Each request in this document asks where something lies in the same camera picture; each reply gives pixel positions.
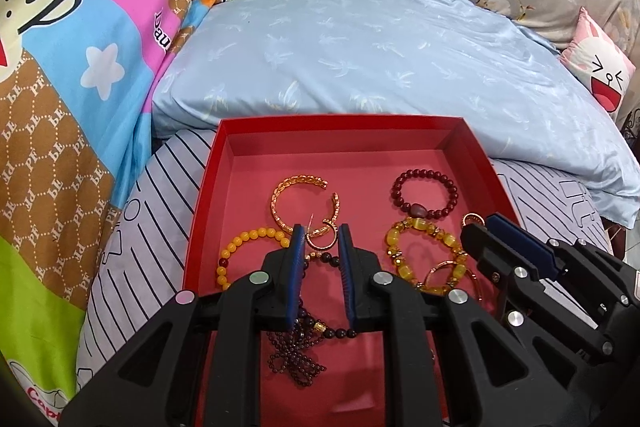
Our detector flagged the light blue pillow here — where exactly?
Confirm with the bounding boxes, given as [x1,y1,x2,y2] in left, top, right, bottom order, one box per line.
[150,0,638,228]

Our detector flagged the yellow crystal bracelet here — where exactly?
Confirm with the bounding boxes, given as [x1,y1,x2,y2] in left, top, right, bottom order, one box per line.
[384,217,473,298]

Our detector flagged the dark red bead bracelet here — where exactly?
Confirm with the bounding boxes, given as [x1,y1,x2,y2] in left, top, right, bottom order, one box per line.
[391,168,458,220]

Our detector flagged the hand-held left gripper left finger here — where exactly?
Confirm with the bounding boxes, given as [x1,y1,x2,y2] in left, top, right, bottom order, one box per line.
[60,224,306,427]

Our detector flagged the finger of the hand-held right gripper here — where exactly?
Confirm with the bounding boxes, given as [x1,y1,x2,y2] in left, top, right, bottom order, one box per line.
[461,223,613,353]
[486,214,631,303]

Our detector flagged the gold chain bangle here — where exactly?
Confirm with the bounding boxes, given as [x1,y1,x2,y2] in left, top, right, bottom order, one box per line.
[271,175,329,238]

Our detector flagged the thin gold bangle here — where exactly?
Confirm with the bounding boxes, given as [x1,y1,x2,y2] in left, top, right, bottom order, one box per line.
[422,214,486,303]

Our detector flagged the purple small bead necklace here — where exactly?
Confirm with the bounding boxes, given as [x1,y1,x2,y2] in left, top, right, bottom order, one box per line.
[265,302,326,390]

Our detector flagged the red cardboard box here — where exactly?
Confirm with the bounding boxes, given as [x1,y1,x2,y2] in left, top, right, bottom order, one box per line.
[181,116,523,427]

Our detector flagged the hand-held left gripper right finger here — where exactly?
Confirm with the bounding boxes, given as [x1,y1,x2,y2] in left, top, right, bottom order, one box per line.
[337,223,591,427]

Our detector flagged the black bead bracelet gold charms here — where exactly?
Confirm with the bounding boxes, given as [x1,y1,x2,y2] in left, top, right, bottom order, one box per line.
[295,249,358,340]

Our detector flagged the yellow bead bracelet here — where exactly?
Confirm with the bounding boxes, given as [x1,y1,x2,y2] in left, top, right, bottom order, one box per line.
[215,228,296,293]

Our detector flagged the pink cartoon face cushion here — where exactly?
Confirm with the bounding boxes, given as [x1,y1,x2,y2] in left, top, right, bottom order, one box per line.
[559,6,637,112]

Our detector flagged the colourful cartoon quilt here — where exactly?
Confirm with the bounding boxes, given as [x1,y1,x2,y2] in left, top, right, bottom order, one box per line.
[0,0,226,427]

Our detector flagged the small gold hoop ring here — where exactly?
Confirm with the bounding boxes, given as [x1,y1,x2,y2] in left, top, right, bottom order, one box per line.
[305,192,341,250]

